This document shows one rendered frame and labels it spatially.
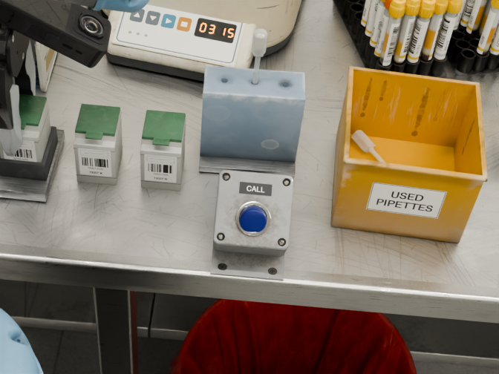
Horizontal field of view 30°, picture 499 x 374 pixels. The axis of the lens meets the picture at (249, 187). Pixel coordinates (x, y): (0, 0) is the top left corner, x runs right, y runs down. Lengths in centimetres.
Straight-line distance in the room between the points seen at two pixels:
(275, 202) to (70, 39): 23
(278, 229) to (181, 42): 29
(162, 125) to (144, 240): 11
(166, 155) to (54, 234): 13
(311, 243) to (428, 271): 12
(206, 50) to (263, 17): 7
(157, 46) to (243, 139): 17
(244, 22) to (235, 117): 16
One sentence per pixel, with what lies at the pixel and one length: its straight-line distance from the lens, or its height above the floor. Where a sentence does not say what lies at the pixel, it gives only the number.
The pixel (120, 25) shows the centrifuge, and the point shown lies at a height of 92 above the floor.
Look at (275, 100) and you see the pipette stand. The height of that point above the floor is 97.
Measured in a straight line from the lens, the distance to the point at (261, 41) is 88.
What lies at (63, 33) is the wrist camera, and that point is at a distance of 82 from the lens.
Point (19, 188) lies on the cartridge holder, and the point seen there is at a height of 89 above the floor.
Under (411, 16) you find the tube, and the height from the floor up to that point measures 97.
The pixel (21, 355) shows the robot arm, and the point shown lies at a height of 114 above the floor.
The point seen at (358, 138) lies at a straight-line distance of 100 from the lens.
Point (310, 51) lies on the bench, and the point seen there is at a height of 87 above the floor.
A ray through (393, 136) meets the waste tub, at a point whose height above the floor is 89.
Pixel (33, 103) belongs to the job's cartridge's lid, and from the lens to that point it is 93.
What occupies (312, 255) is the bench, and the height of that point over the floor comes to 87.
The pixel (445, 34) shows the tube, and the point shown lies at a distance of 109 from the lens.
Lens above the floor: 160
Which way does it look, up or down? 49 degrees down
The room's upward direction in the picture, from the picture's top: 7 degrees clockwise
